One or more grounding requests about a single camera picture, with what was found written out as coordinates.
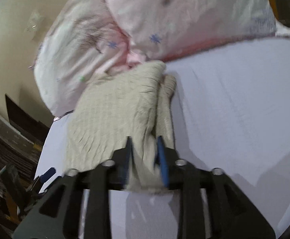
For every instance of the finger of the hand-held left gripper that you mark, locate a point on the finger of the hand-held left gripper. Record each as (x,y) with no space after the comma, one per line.
(48,172)

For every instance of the white wall socket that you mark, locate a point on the white wall socket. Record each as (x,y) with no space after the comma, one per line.
(34,23)

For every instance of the white bed sheet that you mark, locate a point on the white bed sheet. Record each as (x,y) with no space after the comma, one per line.
(234,104)

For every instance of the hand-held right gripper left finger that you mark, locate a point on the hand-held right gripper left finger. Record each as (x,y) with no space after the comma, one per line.
(126,165)

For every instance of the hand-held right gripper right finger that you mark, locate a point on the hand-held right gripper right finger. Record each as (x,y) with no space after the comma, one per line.
(163,165)

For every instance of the black television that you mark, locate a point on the black television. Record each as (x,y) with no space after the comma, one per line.
(22,119)

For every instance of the beige knit garment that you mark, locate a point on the beige knit garment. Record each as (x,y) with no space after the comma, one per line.
(120,109)

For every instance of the pink printed pillow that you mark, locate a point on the pink printed pillow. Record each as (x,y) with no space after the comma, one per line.
(189,15)

